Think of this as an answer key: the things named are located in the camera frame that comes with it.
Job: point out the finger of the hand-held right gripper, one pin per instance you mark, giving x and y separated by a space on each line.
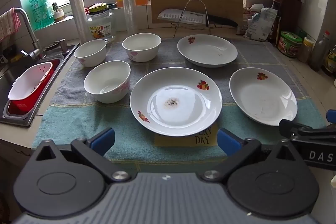
332 116
287 128

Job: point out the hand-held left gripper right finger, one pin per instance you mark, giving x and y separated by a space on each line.
227 141

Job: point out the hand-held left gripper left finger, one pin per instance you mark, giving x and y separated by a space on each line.
103 140

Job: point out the white fruit-print plate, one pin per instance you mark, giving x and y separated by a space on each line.
176 98
262 98
207 50

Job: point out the white bowl with pink flowers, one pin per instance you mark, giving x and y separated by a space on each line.
89 56
143 52
105 77

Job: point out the grey and teal checked towel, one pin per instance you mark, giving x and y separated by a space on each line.
65 119

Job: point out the yellow-labelled bottle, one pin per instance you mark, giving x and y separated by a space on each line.
330 61

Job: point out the grey bottle with red cap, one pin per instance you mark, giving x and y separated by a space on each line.
319 53

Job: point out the small yellow-lidded spice jar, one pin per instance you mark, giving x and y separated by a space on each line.
305 50

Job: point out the green tin can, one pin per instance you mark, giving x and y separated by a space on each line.
288 45

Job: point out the red plastic basin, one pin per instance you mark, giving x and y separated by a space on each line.
19 107

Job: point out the red and white drain basket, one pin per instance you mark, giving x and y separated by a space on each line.
65 52

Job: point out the white plastic colander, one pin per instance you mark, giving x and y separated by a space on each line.
26 79

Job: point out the steel sink knob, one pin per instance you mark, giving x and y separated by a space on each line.
63 45

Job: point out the white seasoning packet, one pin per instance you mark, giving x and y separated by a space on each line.
260 27

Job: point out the dark wooden knife block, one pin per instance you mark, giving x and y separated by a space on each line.
290 14

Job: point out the glass jar with green lid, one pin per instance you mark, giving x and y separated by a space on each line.
101 27

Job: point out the crumpled white bag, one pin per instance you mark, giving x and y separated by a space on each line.
256 7

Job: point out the small potted plant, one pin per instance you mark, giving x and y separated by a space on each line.
59 15

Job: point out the steel faucet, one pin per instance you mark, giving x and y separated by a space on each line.
30 29

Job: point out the pink cloth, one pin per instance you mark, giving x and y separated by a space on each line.
8 24

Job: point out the green dish soap bottle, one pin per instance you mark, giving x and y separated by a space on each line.
36 3

